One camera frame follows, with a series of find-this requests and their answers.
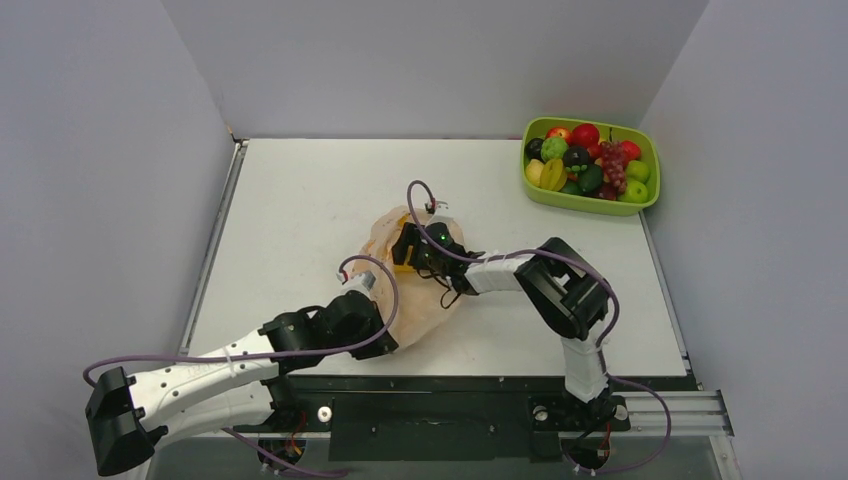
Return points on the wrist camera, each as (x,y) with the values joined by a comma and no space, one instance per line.
(362,283)
(439,212)

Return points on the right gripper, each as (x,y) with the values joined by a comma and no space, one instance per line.
(407,245)

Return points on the aluminium table rail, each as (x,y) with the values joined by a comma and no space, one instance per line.
(239,153)

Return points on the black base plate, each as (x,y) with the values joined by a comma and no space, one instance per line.
(438,418)

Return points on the green lime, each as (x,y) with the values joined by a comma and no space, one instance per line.
(572,187)

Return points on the purple grape bunch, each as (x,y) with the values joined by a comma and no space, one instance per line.
(614,161)

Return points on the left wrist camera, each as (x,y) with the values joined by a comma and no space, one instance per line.
(362,283)

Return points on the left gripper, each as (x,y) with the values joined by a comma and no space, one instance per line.
(378,346)

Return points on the yellow lemon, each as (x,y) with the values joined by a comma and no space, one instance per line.
(533,172)

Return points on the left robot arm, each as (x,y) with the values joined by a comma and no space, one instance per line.
(129,415)

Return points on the red pomegranate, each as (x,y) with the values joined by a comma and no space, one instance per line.
(585,135)

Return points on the green plastic fruit tray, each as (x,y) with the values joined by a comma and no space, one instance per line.
(603,200)

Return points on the red apple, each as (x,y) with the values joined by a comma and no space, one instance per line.
(560,132)

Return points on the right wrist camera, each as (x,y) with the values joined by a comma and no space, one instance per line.
(439,212)

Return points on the green guava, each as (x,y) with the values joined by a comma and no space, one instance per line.
(552,148)

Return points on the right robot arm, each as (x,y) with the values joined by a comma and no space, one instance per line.
(571,302)

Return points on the dark green avocado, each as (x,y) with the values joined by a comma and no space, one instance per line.
(590,179)

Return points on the green apple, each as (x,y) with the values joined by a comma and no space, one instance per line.
(638,170)

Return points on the dark mangosteen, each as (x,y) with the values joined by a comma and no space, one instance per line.
(576,159)

